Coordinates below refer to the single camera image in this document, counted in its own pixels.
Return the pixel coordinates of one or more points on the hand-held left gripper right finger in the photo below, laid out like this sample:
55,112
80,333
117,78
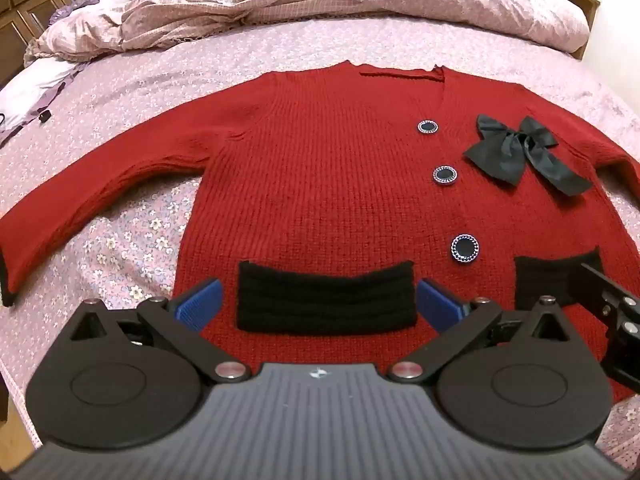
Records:
440,305

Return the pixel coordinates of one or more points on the white pillow with purple ruffle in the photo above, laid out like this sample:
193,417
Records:
30,90

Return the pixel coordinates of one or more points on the wooden dresser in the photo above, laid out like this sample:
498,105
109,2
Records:
593,15

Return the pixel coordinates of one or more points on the wooden headboard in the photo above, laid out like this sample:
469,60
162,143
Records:
25,15

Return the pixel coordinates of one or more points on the pink floral bed sheet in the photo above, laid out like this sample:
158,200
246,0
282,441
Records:
150,85

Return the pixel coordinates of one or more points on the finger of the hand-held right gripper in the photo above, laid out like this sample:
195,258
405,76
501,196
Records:
607,282
625,365

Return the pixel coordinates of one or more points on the purple ruffled pillow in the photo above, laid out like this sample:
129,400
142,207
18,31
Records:
80,7

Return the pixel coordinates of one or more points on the small black object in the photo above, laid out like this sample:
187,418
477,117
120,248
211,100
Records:
45,116

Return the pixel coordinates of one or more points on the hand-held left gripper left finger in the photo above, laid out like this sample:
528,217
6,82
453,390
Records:
200,305

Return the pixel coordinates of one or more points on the red knit cardigan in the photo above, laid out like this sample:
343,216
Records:
325,160

